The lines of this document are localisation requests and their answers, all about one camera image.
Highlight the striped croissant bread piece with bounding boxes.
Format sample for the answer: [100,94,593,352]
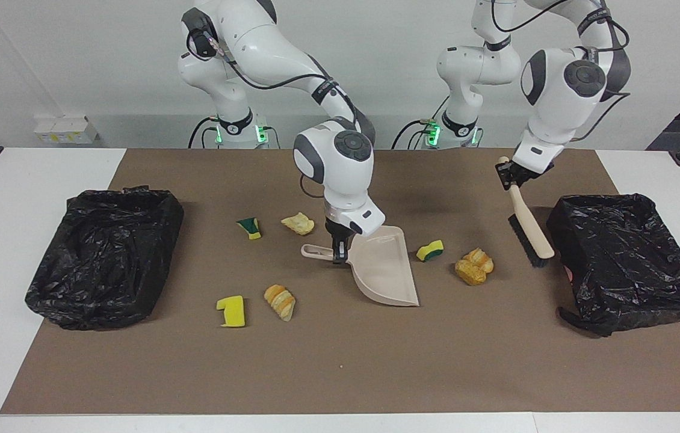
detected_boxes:
[264,284,297,322]

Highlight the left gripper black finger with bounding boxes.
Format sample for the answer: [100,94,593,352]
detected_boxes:
[496,164,519,192]

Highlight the beige plastic dustpan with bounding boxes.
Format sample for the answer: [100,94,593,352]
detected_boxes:
[300,226,420,307]

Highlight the pale crumpled bread piece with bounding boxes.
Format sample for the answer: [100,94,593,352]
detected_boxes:
[281,212,315,236]

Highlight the wavy yellow green sponge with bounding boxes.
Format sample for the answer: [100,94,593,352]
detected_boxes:
[416,240,445,263]

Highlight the black bag lined bin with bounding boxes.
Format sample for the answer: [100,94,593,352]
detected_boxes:
[25,187,185,331]
[546,193,680,337]

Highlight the brown bread bun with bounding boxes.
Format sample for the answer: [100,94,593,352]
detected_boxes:
[454,260,487,286]

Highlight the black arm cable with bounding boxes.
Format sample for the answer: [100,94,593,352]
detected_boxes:
[193,24,377,145]
[489,0,632,145]

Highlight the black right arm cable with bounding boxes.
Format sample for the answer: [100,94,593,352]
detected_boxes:
[193,24,377,145]

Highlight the small striped bread roll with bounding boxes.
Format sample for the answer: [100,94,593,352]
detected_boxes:
[463,248,495,274]

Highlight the brown table mat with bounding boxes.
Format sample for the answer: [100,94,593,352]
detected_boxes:
[0,149,680,416]

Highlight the white wall socket boxes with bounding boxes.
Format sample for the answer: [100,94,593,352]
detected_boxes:
[34,116,99,145]

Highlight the notched yellow sponge piece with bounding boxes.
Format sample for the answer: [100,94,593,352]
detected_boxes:
[216,295,246,328]

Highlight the green yellow sponge wedge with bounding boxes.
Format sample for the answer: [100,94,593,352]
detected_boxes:
[236,217,262,241]

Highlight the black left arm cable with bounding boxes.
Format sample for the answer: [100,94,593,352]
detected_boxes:
[489,0,632,145]

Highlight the black base cables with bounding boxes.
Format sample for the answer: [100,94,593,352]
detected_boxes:
[391,117,437,150]

